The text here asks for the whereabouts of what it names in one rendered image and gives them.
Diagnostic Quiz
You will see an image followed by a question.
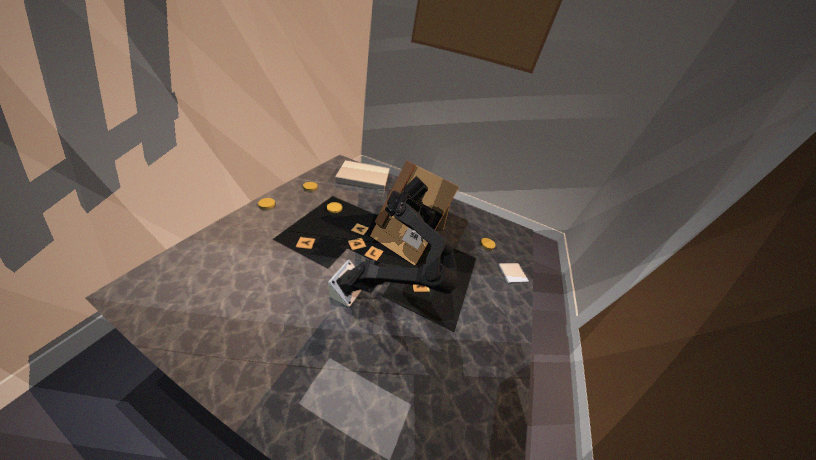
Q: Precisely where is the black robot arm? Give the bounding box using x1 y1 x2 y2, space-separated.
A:
336 176 458 296

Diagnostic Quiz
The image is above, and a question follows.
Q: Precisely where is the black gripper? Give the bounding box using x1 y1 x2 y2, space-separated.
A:
387 190 436 226

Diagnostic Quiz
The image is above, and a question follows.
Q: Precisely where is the beige flat slab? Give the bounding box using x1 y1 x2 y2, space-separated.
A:
499 263 529 283

